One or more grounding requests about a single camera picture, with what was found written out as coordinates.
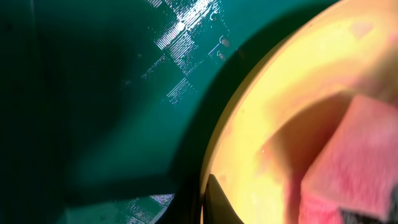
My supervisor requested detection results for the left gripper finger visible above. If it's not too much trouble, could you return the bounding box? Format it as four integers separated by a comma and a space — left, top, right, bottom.
203, 174, 243, 224

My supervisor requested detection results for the yellow plate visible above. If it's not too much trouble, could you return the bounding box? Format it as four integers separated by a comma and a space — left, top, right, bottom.
200, 0, 397, 223

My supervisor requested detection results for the pink sponge with dark scourer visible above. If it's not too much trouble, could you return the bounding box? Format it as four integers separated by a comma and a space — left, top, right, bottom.
298, 95, 397, 223

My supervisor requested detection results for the teal plastic tray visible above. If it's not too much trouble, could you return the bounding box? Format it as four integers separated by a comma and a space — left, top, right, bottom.
1, 0, 331, 223

